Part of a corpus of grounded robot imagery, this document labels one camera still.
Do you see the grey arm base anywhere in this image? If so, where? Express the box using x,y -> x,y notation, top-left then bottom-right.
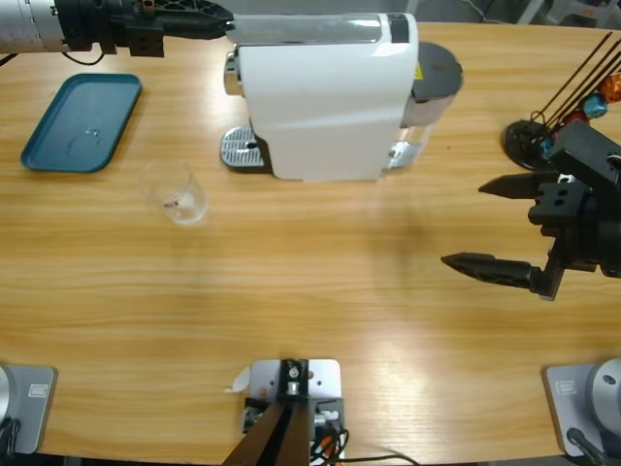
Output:
0,363 -> 59,455
541,357 -> 621,457

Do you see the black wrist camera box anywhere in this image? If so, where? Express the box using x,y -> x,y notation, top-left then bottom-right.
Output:
547,119 -> 621,184

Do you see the white paper tag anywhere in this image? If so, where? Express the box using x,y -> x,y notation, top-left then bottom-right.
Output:
222,366 -> 252,394

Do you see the black capsule stand with rods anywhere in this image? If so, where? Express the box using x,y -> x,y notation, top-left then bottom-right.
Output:
502,31 -> 621,174

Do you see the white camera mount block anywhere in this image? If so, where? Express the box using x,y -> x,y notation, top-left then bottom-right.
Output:
242,357 -> 346,462

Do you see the teal coffee capsule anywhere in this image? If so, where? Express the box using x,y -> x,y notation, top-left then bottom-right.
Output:
583,94 -> 607,119

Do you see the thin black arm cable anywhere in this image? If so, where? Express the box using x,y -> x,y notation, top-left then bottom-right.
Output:
62,48 -> 107,67

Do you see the white capsule coffee machine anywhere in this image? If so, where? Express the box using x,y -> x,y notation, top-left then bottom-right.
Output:
219,12 -> 465,184

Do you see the teal plastic tray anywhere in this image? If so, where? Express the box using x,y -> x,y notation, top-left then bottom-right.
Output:
19,72 -> 145,175

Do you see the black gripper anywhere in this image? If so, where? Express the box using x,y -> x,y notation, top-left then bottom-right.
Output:
439,170 -> 621,302
53,0 -> 235,59

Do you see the dark camera post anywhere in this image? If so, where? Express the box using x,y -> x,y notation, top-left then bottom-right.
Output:
225,358 -> 311,466

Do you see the clear glass cup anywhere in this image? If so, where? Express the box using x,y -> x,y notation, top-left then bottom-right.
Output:
138,158 -> 211,227

